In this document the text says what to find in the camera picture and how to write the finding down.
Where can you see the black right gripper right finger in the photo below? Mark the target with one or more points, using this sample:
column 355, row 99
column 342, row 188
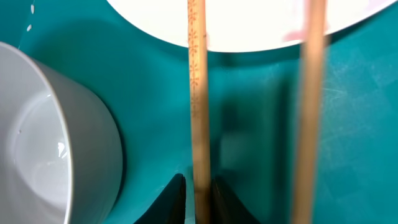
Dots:
column 226, row 207

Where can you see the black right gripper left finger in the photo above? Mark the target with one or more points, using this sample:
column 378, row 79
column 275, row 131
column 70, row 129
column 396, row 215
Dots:
column 170, row 206

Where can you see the grey bowl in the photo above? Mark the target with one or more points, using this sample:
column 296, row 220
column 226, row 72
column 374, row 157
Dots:
column 61, row 154

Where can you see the wooden chopstick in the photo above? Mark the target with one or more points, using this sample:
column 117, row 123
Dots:
column 312, row 75
column 199, row 113

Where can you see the teal serving tray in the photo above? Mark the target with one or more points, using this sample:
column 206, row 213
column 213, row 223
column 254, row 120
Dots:
column 253, row 100

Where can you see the pink plate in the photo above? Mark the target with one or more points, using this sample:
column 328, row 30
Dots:
column 242, row 25

